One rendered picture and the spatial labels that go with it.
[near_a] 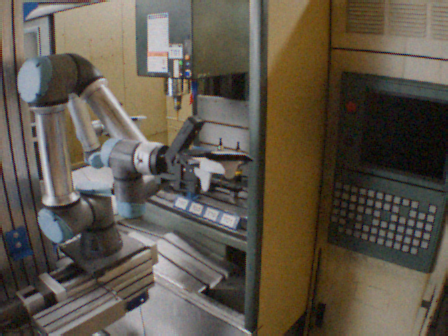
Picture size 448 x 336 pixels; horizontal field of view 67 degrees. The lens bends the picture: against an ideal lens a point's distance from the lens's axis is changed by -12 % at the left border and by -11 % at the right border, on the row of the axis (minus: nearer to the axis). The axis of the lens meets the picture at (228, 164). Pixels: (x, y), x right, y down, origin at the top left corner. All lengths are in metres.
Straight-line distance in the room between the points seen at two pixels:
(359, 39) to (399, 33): 0.15
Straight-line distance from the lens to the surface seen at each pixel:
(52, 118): 1.06
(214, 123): 2.69
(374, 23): 1.41
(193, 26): 1.90
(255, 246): 1.25
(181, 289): 1.71
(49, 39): 2.08
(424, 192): 1.40
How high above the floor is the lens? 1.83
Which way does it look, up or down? 19 degrees down
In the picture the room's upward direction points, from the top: straight up
